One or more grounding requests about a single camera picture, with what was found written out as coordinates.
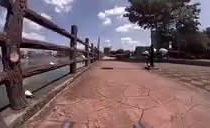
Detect building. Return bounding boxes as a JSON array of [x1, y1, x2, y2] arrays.
[[103, 46, 112, 56]]

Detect red stamped concrete path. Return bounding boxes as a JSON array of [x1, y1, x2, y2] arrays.
[[17, 59, 210, 128]]

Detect robot's own part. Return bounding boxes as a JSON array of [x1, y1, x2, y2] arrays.
[[61, 119, 74, 128], [133, 122, 144, 128]]

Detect grey water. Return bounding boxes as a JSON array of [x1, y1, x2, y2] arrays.
[[0, 55, 91, 111]]

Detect concrete kerb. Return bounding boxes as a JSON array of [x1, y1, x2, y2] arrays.
[[0, 61, 101, 128]]

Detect group of trees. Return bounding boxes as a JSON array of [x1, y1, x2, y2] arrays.
[[122, 0, 210, 60]]

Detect low dark hedge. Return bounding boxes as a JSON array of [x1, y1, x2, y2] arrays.
[[159, 57, 210, 67]]

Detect checkered tile paving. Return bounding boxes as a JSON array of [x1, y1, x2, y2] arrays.
[[152, 62, 210, 95]]

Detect wooden post and rail fence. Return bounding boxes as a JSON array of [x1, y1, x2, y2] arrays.
[[0, 0, 102, 111]]

